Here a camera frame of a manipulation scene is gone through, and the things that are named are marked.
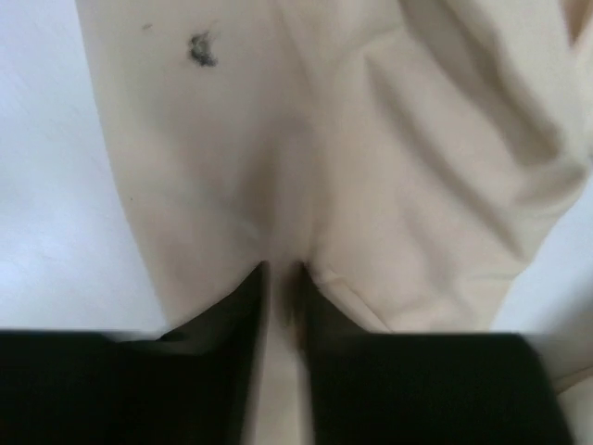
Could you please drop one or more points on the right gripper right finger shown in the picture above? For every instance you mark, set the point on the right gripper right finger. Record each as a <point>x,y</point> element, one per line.
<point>419,388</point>

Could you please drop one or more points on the beige trousers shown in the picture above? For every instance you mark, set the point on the beige trousers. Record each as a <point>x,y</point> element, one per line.
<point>414,154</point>

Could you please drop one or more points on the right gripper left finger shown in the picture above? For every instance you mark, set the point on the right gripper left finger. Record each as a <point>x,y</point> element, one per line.
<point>189,386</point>

